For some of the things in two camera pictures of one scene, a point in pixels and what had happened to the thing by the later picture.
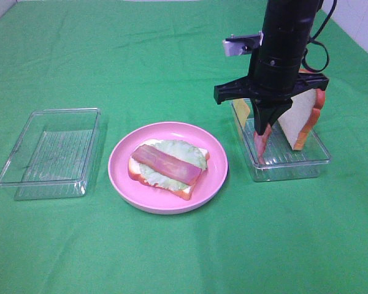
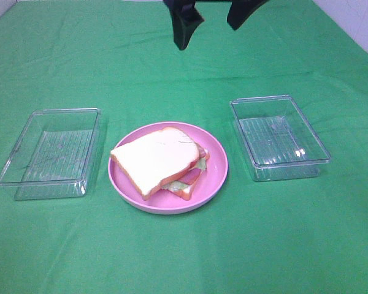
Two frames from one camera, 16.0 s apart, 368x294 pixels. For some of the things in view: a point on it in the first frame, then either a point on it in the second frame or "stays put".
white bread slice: (300, 116) -> (153, 159)
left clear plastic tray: (54, 157) stays put
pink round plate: (206, 188) stays put
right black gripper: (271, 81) -> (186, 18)
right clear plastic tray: (282, 162) stays put
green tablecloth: (141, 62) stays put
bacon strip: (260, 143) -> (202, 153)
